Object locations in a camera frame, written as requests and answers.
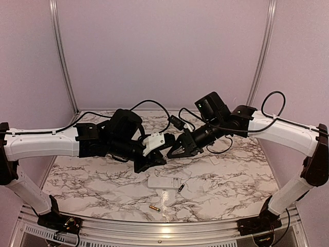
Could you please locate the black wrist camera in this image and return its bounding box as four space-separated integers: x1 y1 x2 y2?
194 92 231 122
106 109 142 140

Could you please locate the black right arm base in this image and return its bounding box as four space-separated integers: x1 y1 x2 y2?
237 196 282 236

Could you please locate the white battery cover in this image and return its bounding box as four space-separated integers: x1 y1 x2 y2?
210 157 219 165

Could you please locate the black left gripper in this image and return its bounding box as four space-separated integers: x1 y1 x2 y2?
108 134 167 173

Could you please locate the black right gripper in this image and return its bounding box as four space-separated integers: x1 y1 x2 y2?
167 116 225 159

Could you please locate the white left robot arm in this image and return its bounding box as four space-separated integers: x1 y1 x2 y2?
1 120 175 229

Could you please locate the gold green AAA battery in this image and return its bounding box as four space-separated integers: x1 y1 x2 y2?
149 205 161 212

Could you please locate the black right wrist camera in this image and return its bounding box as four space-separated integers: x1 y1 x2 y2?
194 92 231 122

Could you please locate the black silver AAA battery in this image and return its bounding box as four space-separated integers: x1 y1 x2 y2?
178 184 185 193

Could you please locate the aluminium frame post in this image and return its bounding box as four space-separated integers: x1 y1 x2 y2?
49 0 79 114
246 0 277 106

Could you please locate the front aluminium rail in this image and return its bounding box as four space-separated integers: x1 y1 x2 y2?
9 205 309 246

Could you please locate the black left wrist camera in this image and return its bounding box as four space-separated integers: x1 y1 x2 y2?
106 109 142 140

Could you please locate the left aluminium frame post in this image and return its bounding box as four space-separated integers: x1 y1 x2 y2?
49 0 79 114

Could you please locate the white remote control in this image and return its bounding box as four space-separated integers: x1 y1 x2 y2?
147 177 180 189

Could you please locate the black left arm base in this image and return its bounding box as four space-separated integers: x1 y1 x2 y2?
37 195 82 235

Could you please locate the right aluminium frame post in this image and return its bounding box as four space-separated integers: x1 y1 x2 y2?
246 0 277 106

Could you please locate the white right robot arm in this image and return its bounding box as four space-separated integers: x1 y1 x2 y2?
167 105 328 231

